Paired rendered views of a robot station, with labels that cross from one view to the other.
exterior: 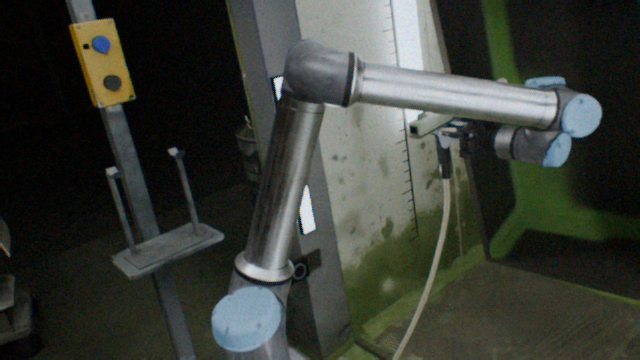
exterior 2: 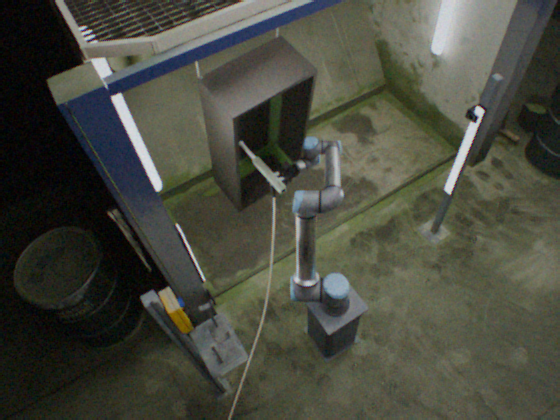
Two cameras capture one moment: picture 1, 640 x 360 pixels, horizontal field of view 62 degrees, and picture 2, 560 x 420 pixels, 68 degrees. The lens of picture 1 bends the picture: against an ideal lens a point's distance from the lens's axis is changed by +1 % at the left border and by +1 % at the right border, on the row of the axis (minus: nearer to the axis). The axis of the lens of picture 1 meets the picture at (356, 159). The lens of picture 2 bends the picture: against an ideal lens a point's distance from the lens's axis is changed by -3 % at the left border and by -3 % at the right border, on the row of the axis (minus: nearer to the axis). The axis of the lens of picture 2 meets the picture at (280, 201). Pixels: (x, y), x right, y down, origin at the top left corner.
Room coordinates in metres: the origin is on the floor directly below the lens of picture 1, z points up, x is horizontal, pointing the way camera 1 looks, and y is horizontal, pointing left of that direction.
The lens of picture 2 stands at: (1.04, 1.37, 3.22)
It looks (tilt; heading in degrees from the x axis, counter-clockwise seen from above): 54 degrees down; 283
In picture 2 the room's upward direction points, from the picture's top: 6 degrees counter-clockwise
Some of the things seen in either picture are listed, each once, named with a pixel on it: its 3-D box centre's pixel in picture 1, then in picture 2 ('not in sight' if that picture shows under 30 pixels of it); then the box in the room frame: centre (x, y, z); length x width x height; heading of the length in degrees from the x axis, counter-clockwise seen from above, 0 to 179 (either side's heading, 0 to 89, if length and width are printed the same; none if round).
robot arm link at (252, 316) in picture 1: (251, 335); (334, 289); (1.02, 0.30, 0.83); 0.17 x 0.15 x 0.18; 4
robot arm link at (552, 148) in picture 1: (541, 145); (309, 160); (1.24, -0.46, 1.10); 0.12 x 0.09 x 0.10; 44
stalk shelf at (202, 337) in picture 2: (167, 247); (218, 345); (1.65, 0.69, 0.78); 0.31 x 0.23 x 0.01; 130
